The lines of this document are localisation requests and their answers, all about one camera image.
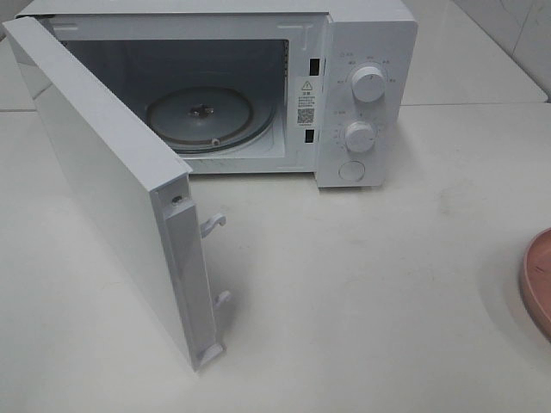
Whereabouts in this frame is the warning label sticker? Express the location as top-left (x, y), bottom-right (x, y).
top-left (294, 76), bottom-right (320, 128)

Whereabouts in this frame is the round door release button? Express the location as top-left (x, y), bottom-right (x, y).
top-left (338, 161), bottom-right (365, 182)

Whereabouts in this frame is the pink plate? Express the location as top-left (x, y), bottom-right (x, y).
top-left (519, 229), bottom-right (550, 340)

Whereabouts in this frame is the glass turntable plate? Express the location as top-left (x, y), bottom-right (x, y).
top-left (146, 86), bottom-right (277, 154)

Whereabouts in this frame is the white microwave oven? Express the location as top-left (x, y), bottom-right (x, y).
top-left (13, 1), bottom-right (418, 188)

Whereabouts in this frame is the white microwave knob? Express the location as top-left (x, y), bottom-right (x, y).
top-left (350, 63), bottom-right (387, 103)
top-left (344, 121), bottom-right (377, 153)

